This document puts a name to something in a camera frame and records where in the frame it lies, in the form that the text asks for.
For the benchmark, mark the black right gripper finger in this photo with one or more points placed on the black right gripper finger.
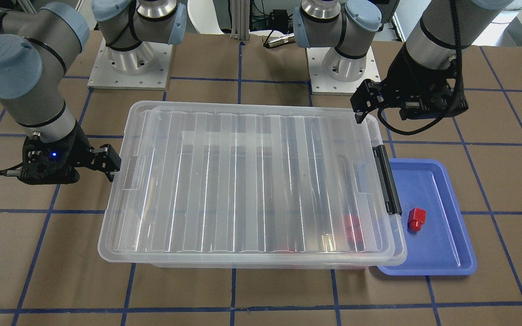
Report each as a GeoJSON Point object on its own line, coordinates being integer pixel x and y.
{"type": "Point", "coordinates": [110, 174]}

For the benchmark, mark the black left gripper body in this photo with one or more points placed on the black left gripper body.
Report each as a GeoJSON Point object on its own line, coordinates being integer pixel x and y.
{"type": "Point", "coordinates": [407, 76]}

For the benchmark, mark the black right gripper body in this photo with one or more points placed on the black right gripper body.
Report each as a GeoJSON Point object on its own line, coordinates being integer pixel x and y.
{"type": "Point", "coordinates": [78, 141]}

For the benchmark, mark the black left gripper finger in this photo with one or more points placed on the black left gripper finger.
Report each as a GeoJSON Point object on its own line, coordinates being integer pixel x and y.
{"type": "Point", "coordinates": [360, 115]}

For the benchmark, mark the clear plastic box lid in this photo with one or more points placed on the clear plastic box lid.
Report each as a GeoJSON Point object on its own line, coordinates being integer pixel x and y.
{"type": "Point", "coordinates": [247, 181]}

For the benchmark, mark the red block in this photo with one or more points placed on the red block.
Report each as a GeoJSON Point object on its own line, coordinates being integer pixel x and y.
{"type": "Point", "coordinates": [353, 232]}
{"type": "Point", "coordinates": [416, 219]}

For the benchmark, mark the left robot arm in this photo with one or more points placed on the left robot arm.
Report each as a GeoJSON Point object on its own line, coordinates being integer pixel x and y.
{"type": "Point", "coordinates": [444, 31]}

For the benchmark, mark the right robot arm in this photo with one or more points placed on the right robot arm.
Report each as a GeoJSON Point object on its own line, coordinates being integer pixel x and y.
{"type": "Point", "coordinates": [36, 51]}

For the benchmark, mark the clear plastic storage box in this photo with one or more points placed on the clear plastic storage box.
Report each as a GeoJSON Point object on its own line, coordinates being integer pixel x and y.
{"type": "Point", "coordinates": [261, 260]}

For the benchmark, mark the blue plastic tray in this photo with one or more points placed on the blue plastic tray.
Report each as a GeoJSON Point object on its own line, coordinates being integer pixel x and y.
{"type": "Point", "coordinates": [443, 246]}

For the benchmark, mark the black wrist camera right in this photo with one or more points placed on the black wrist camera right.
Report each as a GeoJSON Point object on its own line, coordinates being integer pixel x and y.
{"type": "Point", "coordinates": [39, 167]}

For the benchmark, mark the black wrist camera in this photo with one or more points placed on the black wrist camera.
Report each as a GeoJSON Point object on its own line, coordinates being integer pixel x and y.
{"type": "Point", "coordinates": [39, 167]}
{"type": "Point", "coordinates": [432, 109]}

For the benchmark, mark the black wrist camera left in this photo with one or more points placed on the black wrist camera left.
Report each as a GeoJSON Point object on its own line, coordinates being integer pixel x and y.
{"type": "Point", "coordinates": [432, 109]}

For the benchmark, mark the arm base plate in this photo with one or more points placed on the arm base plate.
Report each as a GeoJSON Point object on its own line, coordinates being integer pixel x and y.
{"type": "Point", "coordinates": [332, 74]}
{"type": "Point", "coordinates": [144, 68]}

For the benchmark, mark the black box latch handle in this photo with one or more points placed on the black box latch handle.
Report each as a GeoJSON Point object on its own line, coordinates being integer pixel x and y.
{"type": "Point", "coordinates": [386, 178]}

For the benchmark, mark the aluminium frame post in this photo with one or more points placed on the aluminium frame post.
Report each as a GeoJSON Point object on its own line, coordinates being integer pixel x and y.
{"type": "Point", "coordinates": [240, 19]}

